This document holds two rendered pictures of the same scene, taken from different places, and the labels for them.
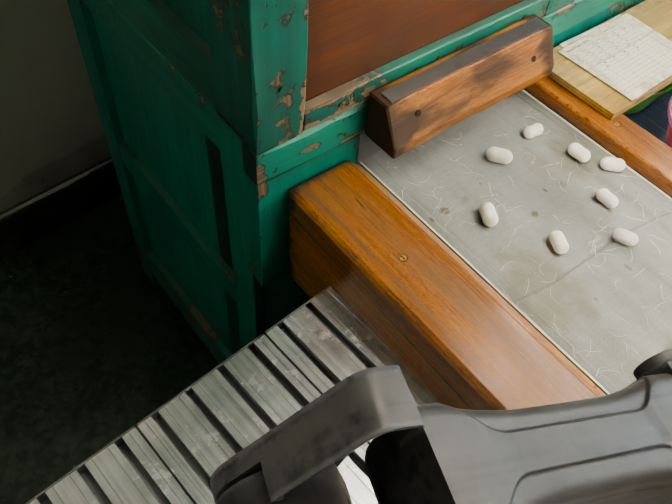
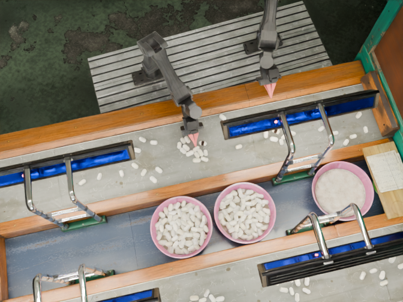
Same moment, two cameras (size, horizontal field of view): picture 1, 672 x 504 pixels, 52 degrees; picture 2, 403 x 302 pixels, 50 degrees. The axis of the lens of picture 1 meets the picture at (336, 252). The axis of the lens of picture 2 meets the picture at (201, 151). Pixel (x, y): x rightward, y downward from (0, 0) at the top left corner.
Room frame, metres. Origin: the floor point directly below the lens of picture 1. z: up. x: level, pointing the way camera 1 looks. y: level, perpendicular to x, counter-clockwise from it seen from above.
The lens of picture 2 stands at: (0.50, -1.28, 2.60)
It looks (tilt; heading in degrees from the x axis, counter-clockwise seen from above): 70 degrees down; 124
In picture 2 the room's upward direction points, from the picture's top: 4 degrees counter-clockwise
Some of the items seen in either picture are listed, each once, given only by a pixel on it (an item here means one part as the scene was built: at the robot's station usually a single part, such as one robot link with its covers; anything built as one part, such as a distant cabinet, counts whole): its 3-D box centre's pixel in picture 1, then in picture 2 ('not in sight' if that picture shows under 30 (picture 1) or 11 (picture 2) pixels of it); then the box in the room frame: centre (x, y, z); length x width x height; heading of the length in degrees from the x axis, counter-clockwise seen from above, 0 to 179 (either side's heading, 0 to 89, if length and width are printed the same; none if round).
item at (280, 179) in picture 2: not in sight; (296, 146); (0.50, -0.55, 0.90); 0.20 x 0.19 x 0.45; 42
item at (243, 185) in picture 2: not in sight; (244, 214); (0.44, -0.88, 0.72); 0.27 x 0.27 x 0.10
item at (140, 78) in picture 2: not in sight; (150, 71); (-0.31, -0.47, 0.71); 0.20 x 0.07 x 0.08; 47
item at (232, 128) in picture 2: not in sight; (300, 111); (0.45, -0.49, 1.08); 0.62 x 0.08 x 0.07; 42
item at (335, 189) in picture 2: not in sight; (339, 193); (0.76, -0.58, 0.71); 0.22 x 0.22 x 0.06
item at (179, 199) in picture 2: not in sight; (182, 227); (0.23, -1.07, 0.72); 0.27 x 0.27 x 0.10
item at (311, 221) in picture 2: not in sight; (325, 239); (0.77, -0.85, 0.90); 0.20 x 0.19 x 0.45; 42
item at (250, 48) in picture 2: not in sight; (263, 40); (0.10, -0.03, 0.71); 0.20 x 0.07 x 0.08; 47
